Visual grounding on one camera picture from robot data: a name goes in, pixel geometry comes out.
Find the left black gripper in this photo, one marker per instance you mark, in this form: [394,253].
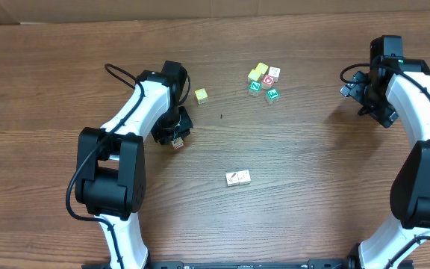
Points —
[172,129]

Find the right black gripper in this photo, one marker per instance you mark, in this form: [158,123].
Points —
[366,100]

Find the white block red drawing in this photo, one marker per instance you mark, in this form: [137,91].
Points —
[177,143]

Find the white block pencil drawing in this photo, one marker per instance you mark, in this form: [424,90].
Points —
[232,179]

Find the green V block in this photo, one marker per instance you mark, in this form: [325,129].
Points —
[244,177]

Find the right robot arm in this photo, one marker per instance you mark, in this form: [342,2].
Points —
[397,88]

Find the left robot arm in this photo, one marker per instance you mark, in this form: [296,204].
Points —
[109,184]

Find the lone yellow block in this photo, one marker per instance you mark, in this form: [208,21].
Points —
[201,96]

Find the white block in cluster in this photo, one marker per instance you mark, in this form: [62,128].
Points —
[274,72]

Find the green Z block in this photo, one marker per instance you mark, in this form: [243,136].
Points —
[254,88]

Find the green E block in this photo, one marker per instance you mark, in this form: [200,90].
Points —
[272,96]

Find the yellow block front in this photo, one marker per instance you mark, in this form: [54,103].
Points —
[254,75]

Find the yellow block rear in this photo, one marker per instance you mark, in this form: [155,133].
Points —
[262,68]

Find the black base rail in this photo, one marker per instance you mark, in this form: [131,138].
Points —
[310,264]

